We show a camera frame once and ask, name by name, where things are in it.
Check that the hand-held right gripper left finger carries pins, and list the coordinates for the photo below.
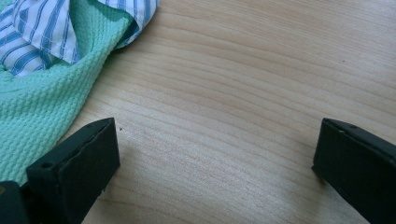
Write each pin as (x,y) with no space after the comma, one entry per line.
(74,168)

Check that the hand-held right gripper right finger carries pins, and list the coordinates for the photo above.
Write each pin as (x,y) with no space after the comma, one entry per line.
(358,165)

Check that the mint green waffle cloth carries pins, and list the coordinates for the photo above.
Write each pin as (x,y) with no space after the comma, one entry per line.
(37,105)

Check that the blue white striped shirt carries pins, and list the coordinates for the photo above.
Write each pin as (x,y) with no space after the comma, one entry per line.
(34,34)

